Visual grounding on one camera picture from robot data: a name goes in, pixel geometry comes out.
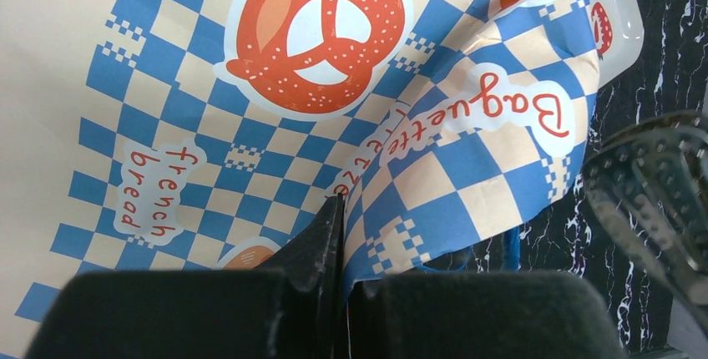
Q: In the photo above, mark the blue checkered paper bag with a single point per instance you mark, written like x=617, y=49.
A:
x=191, y=134

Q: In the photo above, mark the strawberry pattern white tray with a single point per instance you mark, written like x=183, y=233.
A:
x=618, y=34

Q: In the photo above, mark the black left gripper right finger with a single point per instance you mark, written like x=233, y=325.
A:
x=536, y=314

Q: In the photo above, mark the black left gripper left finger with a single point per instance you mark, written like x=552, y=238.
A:
x=286, y=307

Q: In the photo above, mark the metal serving tongs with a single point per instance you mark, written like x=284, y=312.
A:
x=647, y=186

